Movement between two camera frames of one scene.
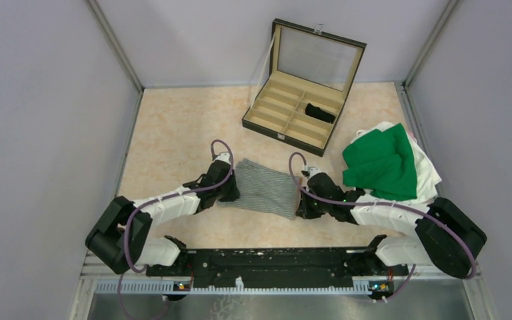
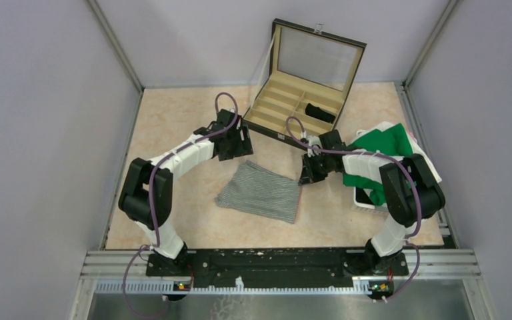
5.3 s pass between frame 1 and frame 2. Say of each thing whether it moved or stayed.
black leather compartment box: stayed
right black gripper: moved
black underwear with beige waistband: stayed
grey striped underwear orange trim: stayed
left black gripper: moved
